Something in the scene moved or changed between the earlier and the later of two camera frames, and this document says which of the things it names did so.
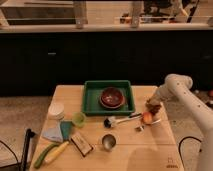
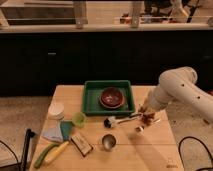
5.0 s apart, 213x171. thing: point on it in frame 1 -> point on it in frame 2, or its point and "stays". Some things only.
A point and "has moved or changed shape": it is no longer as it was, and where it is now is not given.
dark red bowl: x=112 y=98 stays
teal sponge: x=66 y=127 stays
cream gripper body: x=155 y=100 -> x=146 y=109
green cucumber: x=41 y=158 stays
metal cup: x=108 y=142 stays
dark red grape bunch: x=153 y=108 has moved or changed shape
